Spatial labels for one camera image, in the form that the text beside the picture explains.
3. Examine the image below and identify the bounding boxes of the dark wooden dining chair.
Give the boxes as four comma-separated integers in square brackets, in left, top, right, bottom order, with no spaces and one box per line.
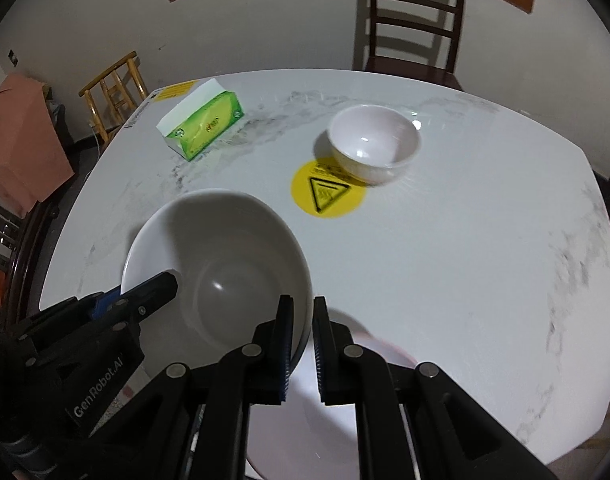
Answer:
[352,0,466,92]

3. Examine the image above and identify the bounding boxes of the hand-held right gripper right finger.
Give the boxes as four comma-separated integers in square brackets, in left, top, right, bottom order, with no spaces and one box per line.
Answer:
[312,296,560,480]

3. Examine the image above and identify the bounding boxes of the white ribbed bowl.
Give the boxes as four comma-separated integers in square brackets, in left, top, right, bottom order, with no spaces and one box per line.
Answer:
[327,103,423,186]

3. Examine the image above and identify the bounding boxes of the green tissue pack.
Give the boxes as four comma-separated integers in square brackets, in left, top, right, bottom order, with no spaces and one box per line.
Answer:
[156,79,246,162]

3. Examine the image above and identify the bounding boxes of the round yellow warning sticker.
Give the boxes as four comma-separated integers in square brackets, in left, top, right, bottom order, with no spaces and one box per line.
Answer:
[291,159,368,218]

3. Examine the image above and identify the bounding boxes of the bamboo chair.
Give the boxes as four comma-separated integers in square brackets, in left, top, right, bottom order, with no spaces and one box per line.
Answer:
[79,51,150,143]

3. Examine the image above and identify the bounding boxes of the white bowl with blue band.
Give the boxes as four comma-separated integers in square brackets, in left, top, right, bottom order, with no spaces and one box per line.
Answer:
[121,188,314,376]

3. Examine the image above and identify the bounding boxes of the rectangular yellow sticker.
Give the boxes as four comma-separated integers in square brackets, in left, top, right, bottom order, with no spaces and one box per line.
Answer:
[149,80,200,103]

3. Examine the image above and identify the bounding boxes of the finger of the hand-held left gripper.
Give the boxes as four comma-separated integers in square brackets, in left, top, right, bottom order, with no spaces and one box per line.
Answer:
[87,270,180,331]

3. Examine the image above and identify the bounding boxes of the pink bowl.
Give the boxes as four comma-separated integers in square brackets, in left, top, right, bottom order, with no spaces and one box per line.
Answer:
[120,307,420,480]

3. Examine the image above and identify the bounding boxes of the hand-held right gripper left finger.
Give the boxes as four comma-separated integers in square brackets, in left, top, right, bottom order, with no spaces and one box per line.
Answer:
[92,294,296,480]

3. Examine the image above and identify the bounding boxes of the pink cloth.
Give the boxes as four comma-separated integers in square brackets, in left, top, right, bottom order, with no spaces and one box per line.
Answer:
[0,72,76,213]

